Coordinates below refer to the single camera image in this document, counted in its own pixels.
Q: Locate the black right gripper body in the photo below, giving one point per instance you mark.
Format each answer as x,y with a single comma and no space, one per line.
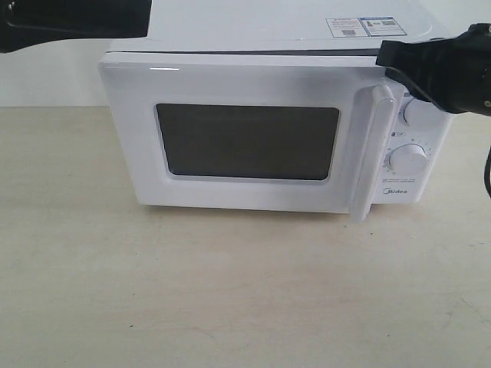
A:
460,81

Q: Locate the white Midea microwave oven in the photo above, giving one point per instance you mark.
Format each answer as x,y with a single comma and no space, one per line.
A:
299,28

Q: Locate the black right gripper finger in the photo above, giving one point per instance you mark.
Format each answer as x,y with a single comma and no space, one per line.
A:
410,86
421,62

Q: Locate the lower white control knob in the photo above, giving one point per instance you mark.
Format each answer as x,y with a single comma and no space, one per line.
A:
408,160

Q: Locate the upper white control knob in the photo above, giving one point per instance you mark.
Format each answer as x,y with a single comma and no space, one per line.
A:
418,115

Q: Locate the blue energy label sticker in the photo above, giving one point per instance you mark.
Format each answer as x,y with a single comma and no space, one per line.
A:
382,26

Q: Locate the white warning label sticker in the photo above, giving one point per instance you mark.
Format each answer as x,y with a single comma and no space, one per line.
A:
346,28

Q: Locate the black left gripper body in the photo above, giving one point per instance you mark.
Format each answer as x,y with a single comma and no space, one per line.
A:
25,23

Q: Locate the white control knob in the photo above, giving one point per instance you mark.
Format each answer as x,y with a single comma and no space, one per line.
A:
408,160
418,115

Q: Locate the white microwave door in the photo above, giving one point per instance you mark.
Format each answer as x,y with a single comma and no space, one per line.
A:
274,133

